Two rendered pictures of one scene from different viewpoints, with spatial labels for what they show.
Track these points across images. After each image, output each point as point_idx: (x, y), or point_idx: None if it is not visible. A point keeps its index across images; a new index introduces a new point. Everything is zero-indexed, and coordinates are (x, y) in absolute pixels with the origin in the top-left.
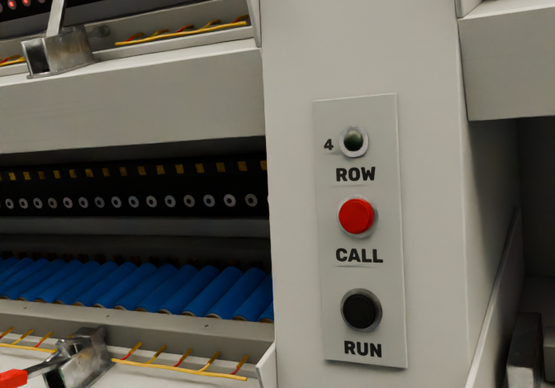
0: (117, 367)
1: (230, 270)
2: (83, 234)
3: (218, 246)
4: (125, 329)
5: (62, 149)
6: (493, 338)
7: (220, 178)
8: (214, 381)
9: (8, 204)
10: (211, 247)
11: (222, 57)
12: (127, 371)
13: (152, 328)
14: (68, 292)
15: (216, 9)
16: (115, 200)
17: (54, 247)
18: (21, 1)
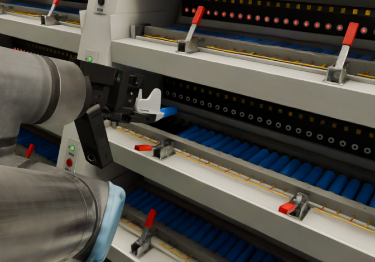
0: (313, 211)
1: (356, 180)
2: (255, 134)
3: (344, 166)
4: (320, 197)
5: (328, 116)
6: None
7: (355, 136)
8: (366, 233)
9: (225, 110)
10: (340, 165)
11: None
12: (319, 214)
13: (336, 200)
14: (275, 166)
15: None
16: (288, 126)
17: (249, 137)
18: (263, 18)
